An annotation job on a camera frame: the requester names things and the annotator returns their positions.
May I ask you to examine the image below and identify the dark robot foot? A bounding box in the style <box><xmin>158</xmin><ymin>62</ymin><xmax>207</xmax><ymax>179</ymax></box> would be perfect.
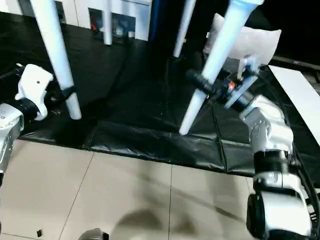
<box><xmin>77</xmin><ymin>229</ymin><xmax>110</xmax><ymax>240</ymax></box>

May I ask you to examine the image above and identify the white cabinet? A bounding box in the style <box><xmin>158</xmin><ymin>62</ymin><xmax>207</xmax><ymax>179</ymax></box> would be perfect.
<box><xmin>0</xmin><ymin>0</ymin><xmax>152</xmax><ymax>42</ymax></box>

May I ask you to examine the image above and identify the white flat sheet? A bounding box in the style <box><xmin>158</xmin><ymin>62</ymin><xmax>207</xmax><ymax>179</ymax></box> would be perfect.
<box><xmin>270</xmin><ymin>65</ymin><xmax>320</xmax><ymax>131</ymax></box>

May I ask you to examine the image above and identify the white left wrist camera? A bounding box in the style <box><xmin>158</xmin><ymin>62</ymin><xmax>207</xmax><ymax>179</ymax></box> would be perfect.
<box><xmin>15</xmin><ymin>64</ymin><xmax>55</xmax><ymax>121</ymax></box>

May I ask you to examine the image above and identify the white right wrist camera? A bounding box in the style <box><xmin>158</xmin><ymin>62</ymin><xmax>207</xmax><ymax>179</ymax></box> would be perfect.
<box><xmin>225</xmin><ymin>57</ymin><xmax>261</xmax><ymax>111</ymax></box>

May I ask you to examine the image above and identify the black work mat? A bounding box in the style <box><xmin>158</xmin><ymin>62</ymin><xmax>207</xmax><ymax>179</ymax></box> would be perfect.
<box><xmin>0</xmin><ymin>10</ymin><xmax>320</xmax><ymax>178</ymax></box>

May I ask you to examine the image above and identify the grey cushion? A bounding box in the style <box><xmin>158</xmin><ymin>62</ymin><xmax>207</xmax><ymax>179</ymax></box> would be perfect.
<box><xmin>205</xmin><ymin>14</ymin><xmax>282</xmax><ymax>66</ymax></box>

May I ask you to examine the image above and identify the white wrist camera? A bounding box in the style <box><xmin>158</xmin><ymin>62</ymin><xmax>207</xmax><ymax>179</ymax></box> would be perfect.
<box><xmin>15</xmin><ymin>64</ymin><xmax>55</xmax><ymax>121</ymax></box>
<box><xmin>225</xmin><ymin>57</ymin><xmax>261</xmax><ymax>111</ymax></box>

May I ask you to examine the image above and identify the white plastic table leg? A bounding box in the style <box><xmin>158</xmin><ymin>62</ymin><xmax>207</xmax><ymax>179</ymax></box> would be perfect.
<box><xmin>177</xmin><ymin>0</ymin><xmax>265</xmax><ymax>137</ymax></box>
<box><xmin>172</xmin><ymin>0</ymin><xmax>197</xmax><ymax>58</ymax></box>
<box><xmin>29</xmin><ymin>0</ymin><xmax>83</xmax><ymax>121</ymax></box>
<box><xmin>101</xmin><ymin>0</ymin><xmax>114</xmax><ymax>46</ymax></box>

